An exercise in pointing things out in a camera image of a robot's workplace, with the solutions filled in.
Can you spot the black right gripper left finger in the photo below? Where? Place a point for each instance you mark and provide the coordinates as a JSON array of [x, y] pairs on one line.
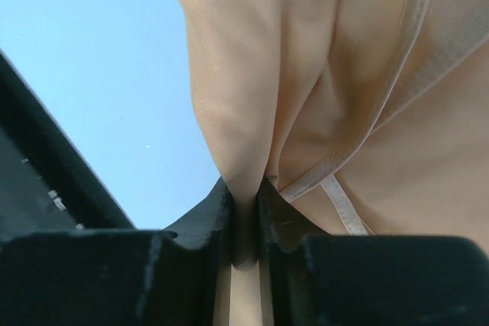
[[176, 276]]

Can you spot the peach satin napkin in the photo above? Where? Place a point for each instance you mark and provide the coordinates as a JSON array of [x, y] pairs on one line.
[[368, 116]]

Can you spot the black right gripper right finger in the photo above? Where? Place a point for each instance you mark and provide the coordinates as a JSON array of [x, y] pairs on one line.
[[311, 277]]

